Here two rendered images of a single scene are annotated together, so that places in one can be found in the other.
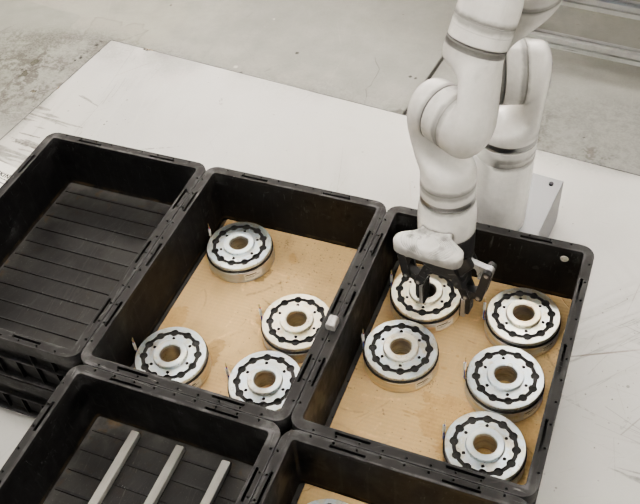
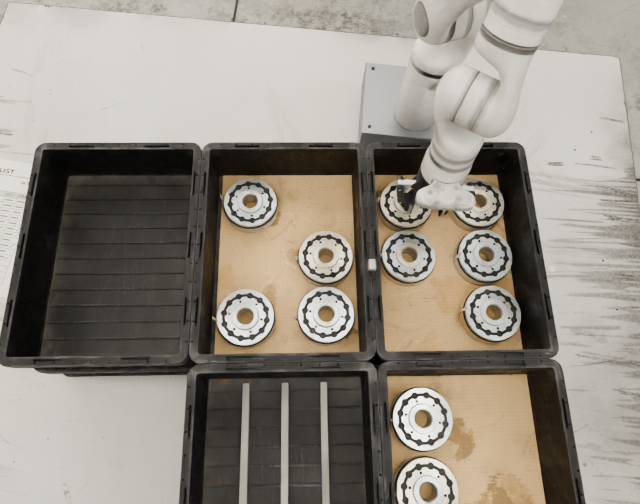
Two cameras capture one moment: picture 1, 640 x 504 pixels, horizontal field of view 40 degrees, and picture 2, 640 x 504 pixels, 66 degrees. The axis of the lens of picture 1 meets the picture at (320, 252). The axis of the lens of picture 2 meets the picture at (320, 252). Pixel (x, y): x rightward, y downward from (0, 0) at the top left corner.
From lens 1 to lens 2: 0.59 m
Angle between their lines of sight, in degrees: 28
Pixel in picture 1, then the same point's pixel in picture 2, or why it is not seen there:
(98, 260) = (135, 244)
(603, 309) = not seen: hidden behind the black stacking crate
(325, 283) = (325, 212)
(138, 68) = (50, 28)
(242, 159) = (187, 100)
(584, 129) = not seen: outside the picture
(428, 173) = (451, 147)
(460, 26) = (510, 27)
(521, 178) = not seen: hidden behind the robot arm
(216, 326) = (261, 274)
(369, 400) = (397, 298)
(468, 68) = (515, 66)
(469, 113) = (511, 105)
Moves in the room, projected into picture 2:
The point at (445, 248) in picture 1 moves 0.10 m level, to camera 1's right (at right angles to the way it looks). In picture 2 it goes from (461, 197) to (515, 172)
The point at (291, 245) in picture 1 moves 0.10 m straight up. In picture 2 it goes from (284, 185) to (282, 161)
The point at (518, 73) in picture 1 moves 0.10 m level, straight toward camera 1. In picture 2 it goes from (465, 17) to (482, 68)
